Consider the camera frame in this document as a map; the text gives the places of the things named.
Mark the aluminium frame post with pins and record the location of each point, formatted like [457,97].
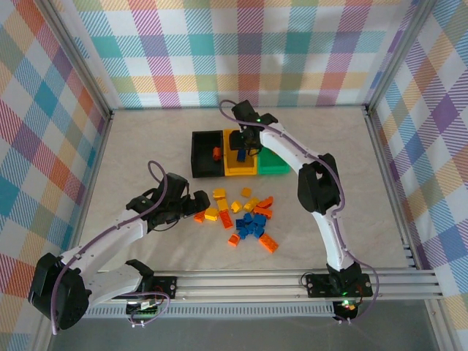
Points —
[398,55]
[76,55]

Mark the green plastic bin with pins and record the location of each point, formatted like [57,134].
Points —
[272,166]

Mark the orange lego plate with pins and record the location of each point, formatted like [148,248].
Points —
[226,219]

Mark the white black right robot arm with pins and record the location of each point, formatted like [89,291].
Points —
[285,146]

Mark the green controller circuit board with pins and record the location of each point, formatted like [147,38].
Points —
[144,311]
[345,307]

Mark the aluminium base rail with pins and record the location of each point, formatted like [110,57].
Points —
[237,285]

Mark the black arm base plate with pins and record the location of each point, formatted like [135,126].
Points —
[318,285]
[166,287]

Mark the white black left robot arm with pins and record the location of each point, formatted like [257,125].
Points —
[109,237]

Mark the yellow lego brick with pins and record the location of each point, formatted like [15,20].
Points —
[222,205]
[251,204]
[246,192]
[212,214]
[219,193]
[237,206]

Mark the black plastic bin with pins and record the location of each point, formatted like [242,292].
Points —
[204,157]

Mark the yellow plastic bin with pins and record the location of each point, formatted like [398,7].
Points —
[234,170]

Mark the aluminium table side rail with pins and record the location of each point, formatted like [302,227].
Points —
[390,183]
[92,183]

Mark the small orange lego brick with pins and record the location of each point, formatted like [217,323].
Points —
[216,153]
[234,240]
[199,216]

